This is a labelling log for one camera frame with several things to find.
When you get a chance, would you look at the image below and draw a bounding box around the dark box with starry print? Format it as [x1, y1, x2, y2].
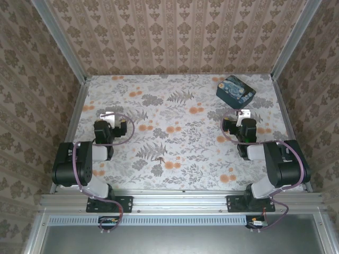
[216, 75, 257, 110]

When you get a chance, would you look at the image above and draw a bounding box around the floral patterned table cover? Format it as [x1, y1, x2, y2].
[57, 74, 305, 191]

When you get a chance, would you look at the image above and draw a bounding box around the small circuit board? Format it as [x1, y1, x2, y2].
[245, 215, 267, 230]
[98, 216, 119, 230]

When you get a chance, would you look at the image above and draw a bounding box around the grey metal sheet panel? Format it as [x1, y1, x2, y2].
[42, 224, 323, 254]

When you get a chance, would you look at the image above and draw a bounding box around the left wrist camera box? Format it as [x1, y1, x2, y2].
[100, 112, 117, 128]

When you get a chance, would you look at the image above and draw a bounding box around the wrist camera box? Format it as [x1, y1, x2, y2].
[236, 108, 251, 126]
[100, 112, 117, 128]

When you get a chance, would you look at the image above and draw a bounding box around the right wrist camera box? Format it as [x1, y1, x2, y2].
[236, 108, 251, 126]

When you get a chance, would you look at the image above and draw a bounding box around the aluminium side rail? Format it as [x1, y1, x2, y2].
[49, 76, 92, 194]
[272, 75, 315, 193]

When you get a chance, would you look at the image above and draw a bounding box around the long aluminium base rail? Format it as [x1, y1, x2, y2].
[39, 189, 327, 214]

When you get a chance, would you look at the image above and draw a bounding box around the aluminium frame post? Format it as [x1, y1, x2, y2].
[271, 0, 323, 80]
[30, 0, 88, 83]

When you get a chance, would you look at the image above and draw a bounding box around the white slotted cable duct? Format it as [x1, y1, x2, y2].
[48, 214, 248, 226]

